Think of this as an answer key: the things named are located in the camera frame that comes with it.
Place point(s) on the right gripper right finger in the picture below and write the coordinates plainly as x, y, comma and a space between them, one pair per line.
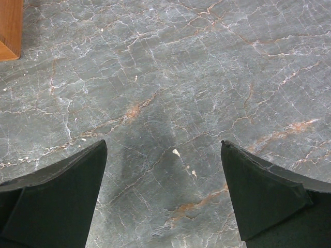
273, 206

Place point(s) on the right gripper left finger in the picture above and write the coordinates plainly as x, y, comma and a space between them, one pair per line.
53, 206

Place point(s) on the orange wooden divided tray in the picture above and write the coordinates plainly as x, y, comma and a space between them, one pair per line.
11, 29

